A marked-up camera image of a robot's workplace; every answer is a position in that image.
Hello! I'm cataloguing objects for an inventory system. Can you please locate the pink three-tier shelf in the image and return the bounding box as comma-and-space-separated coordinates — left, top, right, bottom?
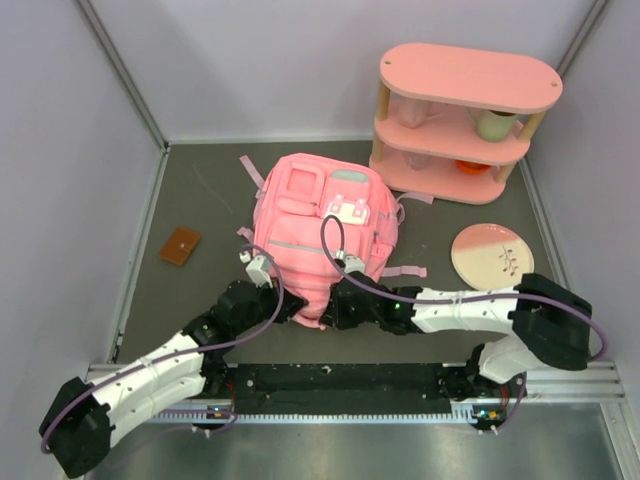
370, 43, 563, 205

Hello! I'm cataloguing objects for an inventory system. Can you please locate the pink white floral plate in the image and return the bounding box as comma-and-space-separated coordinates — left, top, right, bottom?
450, 223, 535, 290

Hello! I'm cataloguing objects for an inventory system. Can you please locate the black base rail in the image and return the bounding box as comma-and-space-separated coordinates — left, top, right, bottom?
189, 362, 526, 416

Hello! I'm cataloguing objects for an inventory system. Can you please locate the brown leather card wallet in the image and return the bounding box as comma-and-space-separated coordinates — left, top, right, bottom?
159, 227, 201, 267

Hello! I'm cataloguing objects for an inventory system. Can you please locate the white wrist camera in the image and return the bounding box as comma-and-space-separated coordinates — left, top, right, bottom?
334, 250, 365, 275
239, 250, 273, 288

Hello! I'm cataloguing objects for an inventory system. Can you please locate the clear glass on shelf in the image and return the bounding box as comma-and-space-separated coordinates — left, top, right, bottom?
406, 152, 430, 170

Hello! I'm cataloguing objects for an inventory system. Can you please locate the pink student backpack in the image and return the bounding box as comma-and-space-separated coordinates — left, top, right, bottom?
238, 153, 427, 329

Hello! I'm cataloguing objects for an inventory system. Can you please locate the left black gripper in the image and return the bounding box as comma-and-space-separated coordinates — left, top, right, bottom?
233, 276, 308, 336

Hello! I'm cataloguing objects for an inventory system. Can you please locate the orange bowl on shelf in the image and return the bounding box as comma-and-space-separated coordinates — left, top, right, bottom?
455, 160, 492, 175

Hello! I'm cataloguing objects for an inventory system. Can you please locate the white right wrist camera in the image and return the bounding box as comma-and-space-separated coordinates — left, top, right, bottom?
334, 250, 365, 275

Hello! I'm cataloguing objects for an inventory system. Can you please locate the grey slotted cable duct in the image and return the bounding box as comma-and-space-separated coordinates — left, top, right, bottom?
149, 402, 504, 425

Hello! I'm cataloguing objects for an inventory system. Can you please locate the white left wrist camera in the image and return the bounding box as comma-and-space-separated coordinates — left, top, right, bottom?
239, 250, 273, 288

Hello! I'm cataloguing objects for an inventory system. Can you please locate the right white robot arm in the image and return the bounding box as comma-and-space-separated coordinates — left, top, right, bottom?
320, 273, 592, 400

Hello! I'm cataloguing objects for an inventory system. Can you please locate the pink cup on shelf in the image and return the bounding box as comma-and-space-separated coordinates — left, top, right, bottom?
398, 98, 431, 129

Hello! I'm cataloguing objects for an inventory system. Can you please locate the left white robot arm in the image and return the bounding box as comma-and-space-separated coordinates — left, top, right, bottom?
39, 280, 307, 479

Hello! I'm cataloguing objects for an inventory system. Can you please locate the green mug on shelf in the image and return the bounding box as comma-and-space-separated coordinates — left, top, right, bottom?
467, 107, 518, 143

